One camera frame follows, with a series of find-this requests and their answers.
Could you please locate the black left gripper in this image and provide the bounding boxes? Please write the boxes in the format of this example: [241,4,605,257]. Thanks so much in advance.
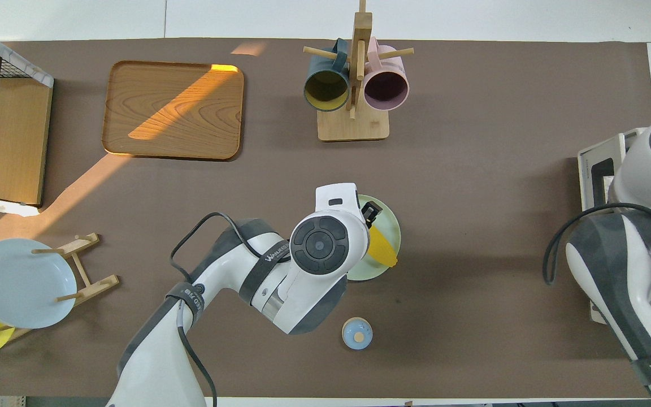
[361,201,384,230]

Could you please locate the pale green plate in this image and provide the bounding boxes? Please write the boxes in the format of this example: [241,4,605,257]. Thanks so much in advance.
[345,194,401,282]

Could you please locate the yellow corn cob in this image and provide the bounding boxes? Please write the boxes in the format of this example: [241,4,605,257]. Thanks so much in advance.
[368,223,398,267]

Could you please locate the white toaster oven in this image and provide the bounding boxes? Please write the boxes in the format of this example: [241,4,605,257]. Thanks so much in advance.
[578,127,651,340]

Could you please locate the wooden mug rack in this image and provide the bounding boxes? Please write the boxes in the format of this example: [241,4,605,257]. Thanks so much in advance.
[303,0,415,142]

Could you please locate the brown table mat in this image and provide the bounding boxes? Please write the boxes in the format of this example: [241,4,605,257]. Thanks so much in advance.
[0,38,651,399]

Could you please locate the pink mug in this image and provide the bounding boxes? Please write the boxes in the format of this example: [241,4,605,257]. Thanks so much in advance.
[363,37,410,111]

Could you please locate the dark blue mug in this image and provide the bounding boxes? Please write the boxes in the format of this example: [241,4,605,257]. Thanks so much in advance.
[303,38,351,112]

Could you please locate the wooden tray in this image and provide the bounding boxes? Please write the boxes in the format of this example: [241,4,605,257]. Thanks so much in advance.
[102,60,245,162]

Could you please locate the wooden plate rack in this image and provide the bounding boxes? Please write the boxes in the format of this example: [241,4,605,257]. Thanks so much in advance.
[0,232,120,343]

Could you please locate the light blue plate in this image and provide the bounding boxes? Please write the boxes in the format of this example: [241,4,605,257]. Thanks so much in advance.
[0,238,77,330]

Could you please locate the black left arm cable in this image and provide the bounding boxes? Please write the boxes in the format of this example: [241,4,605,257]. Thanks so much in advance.
[170,212,258,407]

